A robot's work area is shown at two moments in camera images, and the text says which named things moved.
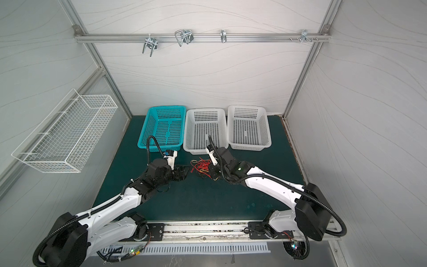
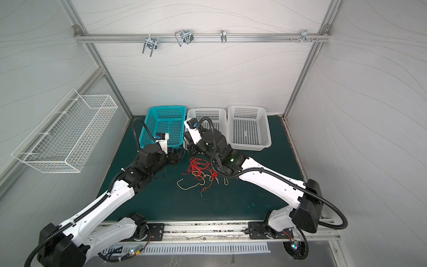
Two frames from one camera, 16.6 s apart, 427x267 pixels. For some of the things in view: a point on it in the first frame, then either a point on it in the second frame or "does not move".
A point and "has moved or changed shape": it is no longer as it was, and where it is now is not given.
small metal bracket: x=223 y=36 does not move
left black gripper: x=183 y=174 -> x=174 y=158
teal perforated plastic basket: x=167 y=124 does not move
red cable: x=202 y=166 has moved or changed shape
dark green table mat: x=199 y=196 does not move
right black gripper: x=215 y=168 -> x=190 y=147
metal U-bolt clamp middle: x=184 y=35 does not move
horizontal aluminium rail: x=202 y=37 does not move
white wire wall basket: x=61 y=141 does not move
